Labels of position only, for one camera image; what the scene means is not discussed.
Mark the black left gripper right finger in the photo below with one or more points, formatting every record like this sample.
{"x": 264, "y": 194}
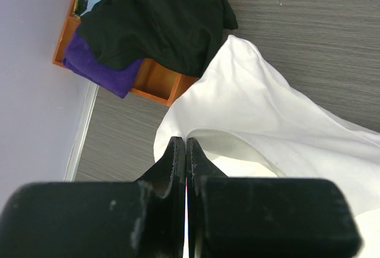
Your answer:
{"x": 264, "y": 217}

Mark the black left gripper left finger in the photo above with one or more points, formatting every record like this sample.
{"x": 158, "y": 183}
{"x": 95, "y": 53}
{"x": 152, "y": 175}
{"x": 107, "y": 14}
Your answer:
{"x": 141, "y": 218}

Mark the white t shirt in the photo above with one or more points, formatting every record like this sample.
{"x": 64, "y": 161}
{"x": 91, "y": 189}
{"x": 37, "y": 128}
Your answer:
{"x": 251, "y": 123}

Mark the orange wooden tray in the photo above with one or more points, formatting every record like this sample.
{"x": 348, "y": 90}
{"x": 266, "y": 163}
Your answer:
{"x": 153, "y": 80}

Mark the purple t shirt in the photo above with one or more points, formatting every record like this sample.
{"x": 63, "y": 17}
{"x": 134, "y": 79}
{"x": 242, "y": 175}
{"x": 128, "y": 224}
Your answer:
{"x": 79, "y": 59}

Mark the black printed t shirt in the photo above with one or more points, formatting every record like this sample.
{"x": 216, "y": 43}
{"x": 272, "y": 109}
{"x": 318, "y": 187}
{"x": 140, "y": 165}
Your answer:
{"x": 181, "y": 35}

